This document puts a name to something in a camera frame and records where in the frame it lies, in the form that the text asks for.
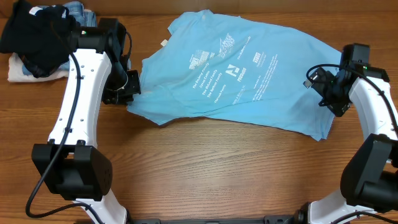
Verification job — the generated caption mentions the light blue printed t-shirt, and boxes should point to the light blue printed t-shirt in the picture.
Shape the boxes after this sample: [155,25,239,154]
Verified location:
[127,10,341,141]

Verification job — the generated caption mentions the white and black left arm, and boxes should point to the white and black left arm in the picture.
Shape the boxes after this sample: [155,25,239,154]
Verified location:
[32,18,141,223]

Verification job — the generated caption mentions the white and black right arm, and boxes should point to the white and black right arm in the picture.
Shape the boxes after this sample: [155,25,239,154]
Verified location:
[285,44,397,223]

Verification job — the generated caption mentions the blue denim jeans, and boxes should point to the blue denim jeans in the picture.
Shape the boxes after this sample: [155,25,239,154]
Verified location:
[22,1,97,75]

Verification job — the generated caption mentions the black folded garment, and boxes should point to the black folded garment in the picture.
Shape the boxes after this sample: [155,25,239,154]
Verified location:
[1,1,80,78]

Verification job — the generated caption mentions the white folded garment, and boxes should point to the white folded garment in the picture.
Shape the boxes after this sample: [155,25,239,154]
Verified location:
[7,53,68,83]

